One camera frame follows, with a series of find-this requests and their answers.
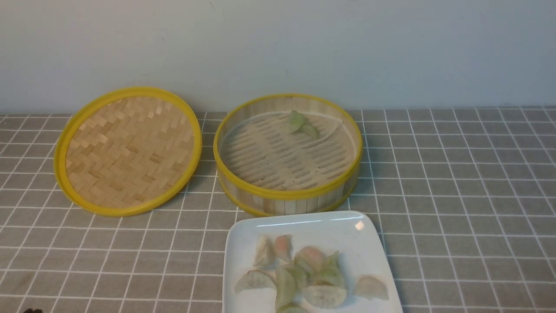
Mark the pale dumpling right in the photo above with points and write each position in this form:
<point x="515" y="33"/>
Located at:
<point x="369" y="287"/>

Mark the pink dumpling centre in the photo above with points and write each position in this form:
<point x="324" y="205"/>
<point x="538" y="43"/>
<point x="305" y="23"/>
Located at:
<point x="310" y="259"/>

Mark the pale dumpling bottom centre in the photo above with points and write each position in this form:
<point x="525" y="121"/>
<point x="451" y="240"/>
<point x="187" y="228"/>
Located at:
<point x="325" y="296"/>

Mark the bamboo steamer basket yellow rim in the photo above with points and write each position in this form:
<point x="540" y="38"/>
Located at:
<point x="261" y="202"/>

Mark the pink dumpling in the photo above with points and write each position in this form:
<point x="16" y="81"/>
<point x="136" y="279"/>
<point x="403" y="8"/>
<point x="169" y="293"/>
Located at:
<point x="282" y="248"/>
<point x="310" y="259"/>

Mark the bamboo steamer lid yellow rim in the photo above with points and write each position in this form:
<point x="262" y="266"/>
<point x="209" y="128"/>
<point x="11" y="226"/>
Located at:
<point x="128" y="151"/>

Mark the pale dumpling upper left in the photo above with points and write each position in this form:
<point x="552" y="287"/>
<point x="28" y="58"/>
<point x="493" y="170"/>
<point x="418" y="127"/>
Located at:
<point x="264" y="253"/>

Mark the green dumpling bottom edge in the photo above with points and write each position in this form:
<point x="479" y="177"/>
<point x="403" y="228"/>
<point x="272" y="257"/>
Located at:
<point x="291" y="308"/>

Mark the green dumpling right centre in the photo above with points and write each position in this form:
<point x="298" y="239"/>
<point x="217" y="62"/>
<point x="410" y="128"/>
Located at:
<point x="330" y="272"/>

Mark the white square plate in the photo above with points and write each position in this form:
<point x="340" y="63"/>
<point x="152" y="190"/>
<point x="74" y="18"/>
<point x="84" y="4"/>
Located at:
<point x="352" y="234"/>

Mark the green steamed dumpling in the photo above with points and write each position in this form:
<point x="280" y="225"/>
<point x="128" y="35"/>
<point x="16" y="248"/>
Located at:
<point x="297" y="122"/>

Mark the white steamer liner cloth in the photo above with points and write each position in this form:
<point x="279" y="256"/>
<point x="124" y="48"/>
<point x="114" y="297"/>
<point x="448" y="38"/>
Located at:
<point x="262" y="151"/>

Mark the pink dumpling upper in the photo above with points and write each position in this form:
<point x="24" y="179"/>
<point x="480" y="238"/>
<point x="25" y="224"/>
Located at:
<point x="282" y="248"/>

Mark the pale dumpling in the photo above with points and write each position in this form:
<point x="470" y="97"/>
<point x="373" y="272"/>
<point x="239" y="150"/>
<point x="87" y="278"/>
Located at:
<point x="325" y="296"/>
<point x="264" y="253"/>
<point x="254" y="279"/>
<point x="369" y="287"/>

